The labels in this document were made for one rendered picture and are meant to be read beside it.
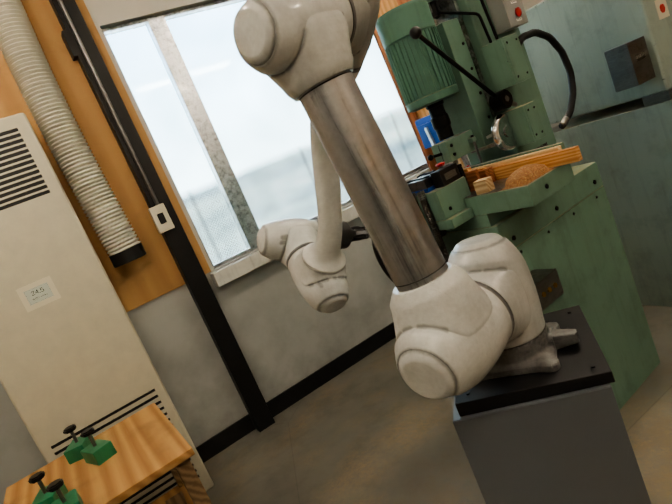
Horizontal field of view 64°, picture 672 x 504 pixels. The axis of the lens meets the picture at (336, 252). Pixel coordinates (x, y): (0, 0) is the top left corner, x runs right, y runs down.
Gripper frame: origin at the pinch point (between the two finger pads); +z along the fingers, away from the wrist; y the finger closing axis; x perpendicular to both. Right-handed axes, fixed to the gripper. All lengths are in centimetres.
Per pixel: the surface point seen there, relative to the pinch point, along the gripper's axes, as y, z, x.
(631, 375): -14, 88, 58
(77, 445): 94, -78, 63
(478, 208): -10.1, 24.6, -4.2
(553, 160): -27.7, 37.4, -14.9
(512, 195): -23.3, 24.1, -6.1
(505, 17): -8, 48, -66
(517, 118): -9, 48, -33
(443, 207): -5.9, 14.8, -5.5
